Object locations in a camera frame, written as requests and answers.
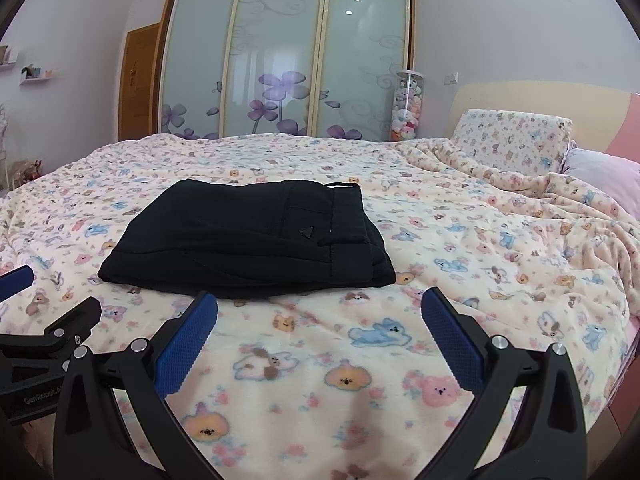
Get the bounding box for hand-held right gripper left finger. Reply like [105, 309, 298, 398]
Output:
[52, 291, 221, 480]

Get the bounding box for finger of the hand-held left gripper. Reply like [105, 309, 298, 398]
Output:
[0, 295, 103, 386]
[0, 265, 35, 304]

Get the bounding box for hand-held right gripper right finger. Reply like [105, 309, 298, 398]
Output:
[417, 286, 590, 480]

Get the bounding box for black pants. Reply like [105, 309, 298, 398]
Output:
[97, 178, 397, 300]

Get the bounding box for printed bear blanket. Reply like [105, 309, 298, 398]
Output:
[0, 132, 640, 480]

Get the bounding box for brown dried flower bundle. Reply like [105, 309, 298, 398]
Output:
[9, 159, 45, 187]

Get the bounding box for printed bear pillow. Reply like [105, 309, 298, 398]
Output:
[450, 108, 574, 174]

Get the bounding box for pink pillow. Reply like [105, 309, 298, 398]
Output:
[561, 147, 640, 222]

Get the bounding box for wooden door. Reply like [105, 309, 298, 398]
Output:
[118, 22, 162, 142]

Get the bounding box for clear tube of plush toys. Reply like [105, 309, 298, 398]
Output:
[389, 71, 426, 142]

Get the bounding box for yellow and pink headboard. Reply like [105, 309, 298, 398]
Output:
[448, 81, 640, 163]

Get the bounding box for floral glass sliding wardrobe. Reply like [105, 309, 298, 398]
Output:
[155, 0, 417, 142]

